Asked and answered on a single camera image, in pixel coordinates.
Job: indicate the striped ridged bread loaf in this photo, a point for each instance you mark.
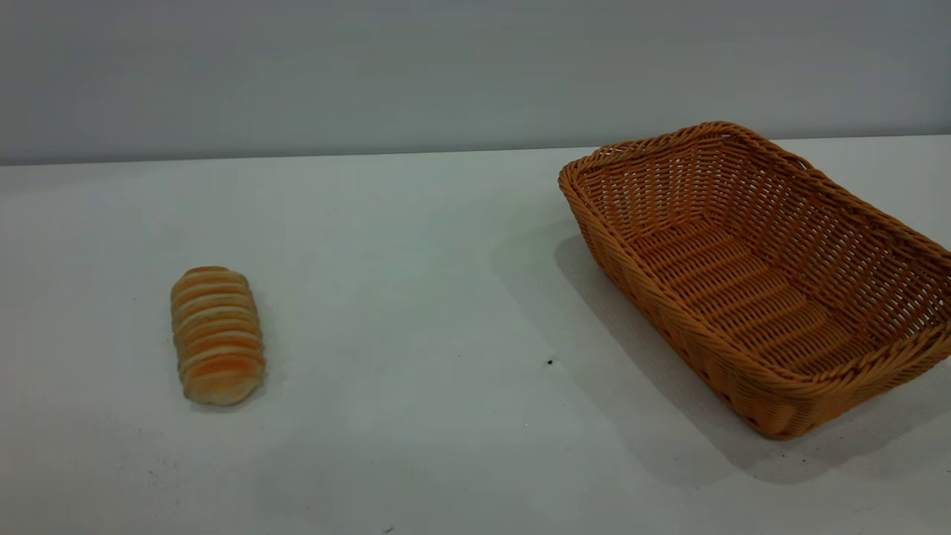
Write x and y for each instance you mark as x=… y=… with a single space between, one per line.
x=217 y=338

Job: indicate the orange woven wicker basket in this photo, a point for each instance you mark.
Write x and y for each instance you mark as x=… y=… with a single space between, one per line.
x=750 y=297

